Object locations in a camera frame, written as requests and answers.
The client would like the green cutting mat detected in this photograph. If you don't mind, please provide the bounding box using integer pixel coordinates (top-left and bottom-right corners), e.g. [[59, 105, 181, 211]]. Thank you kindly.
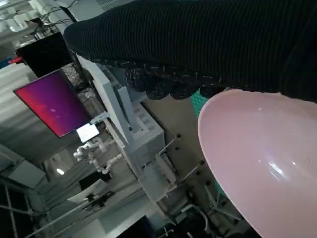
[[189, 86, 225, 199]]

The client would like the monitor with purple screen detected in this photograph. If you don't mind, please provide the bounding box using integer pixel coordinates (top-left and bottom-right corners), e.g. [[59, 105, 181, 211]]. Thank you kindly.
[[12, 69, 91, 139]]

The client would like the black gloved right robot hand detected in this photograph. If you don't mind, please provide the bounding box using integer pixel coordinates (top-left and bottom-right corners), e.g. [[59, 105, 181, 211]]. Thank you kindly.
[[63, 0, 317, 103]]

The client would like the black monitor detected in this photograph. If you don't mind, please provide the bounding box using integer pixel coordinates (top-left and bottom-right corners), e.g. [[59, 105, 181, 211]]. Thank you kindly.
[[16, 31, 75, 78]]

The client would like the pink bowl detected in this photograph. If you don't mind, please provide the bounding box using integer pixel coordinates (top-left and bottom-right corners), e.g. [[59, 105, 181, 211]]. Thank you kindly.
[[197, 89, 317, 238]]

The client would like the small white screen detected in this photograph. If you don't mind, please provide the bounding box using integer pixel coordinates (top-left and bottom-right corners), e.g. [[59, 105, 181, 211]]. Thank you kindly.
[[76, 123, 100, 143]]

